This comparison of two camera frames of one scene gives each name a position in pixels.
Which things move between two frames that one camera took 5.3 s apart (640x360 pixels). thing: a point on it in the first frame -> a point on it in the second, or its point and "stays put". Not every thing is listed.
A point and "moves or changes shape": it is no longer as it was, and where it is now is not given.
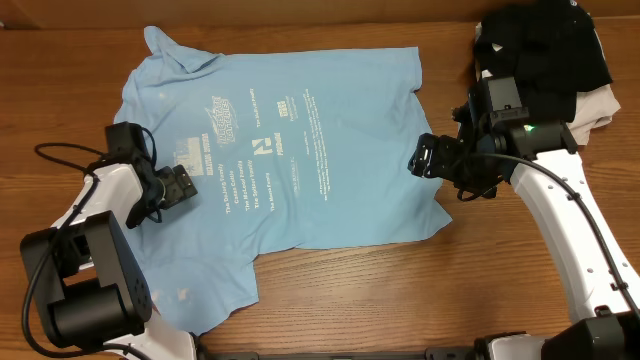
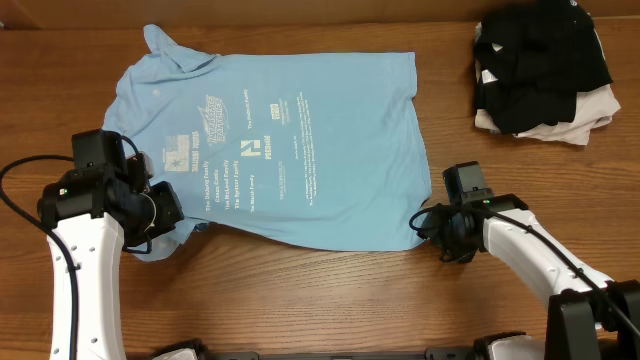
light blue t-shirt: (287, 149) moves or changes shape
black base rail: (252, 355) stays put
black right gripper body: (457, 163) -> (444, 229)
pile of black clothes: (553, 51) stays put
